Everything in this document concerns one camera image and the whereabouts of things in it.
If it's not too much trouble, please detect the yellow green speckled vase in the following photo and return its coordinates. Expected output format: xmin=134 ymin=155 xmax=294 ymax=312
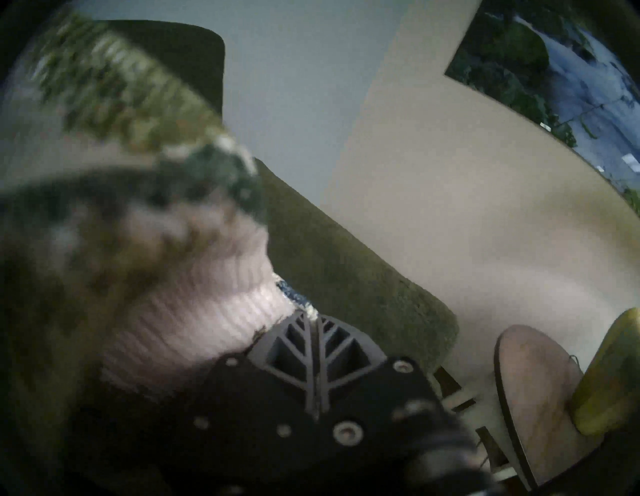
xmin=570 ymin=307 xmax=640 ymax=436

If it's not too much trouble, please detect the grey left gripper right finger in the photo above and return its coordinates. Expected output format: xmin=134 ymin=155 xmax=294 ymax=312
xmin=319 ymin=314 xmax=451 ymax=476

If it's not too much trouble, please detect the white slatted table frame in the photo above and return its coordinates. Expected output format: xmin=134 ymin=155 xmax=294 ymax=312
xmin=435 ymin=367 xmax=521 ymax=483

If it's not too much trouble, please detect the round wooden side table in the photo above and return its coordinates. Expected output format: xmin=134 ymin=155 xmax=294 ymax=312
xmin=494 ymin=325 xmax=606 ymax=491

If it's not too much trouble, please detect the green fabric sofa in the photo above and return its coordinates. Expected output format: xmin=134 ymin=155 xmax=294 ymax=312
xmin=100 ymin=20 xmax=460 ymax=373

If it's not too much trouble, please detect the green white patterned throw pillow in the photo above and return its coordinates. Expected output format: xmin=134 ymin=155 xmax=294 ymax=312
xmin=0 ymin=10 xmax=321 ymax=451

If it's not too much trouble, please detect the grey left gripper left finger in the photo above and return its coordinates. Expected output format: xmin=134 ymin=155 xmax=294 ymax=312
xmin=169 ymin=309 xmax=321 ymax=476

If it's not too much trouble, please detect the waterfall forest wall poster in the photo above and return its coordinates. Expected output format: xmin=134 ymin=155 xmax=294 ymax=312
xmin=444 ymin=0 xmax=640 ymax=218

